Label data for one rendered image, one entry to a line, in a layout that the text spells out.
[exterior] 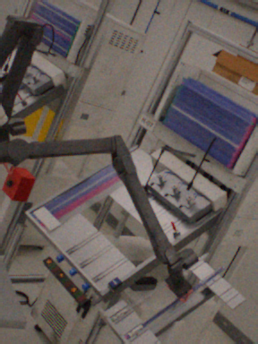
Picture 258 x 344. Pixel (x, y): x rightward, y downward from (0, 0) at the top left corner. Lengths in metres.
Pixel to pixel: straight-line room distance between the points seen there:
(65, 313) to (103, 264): 0.64
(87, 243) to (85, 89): 1.36
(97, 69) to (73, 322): 1.61
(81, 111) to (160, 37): 1.67
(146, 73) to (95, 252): 2.88
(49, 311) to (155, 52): 2.80
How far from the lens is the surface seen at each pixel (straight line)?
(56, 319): 3.23
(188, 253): 2.18
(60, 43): 3.71
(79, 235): 2.74
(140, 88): 5.28
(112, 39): 3.75
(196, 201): 2.69
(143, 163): 3.02
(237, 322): 4.40
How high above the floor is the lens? 1.85
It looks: 16 degrees down
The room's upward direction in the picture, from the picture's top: 27 degrees clockwise
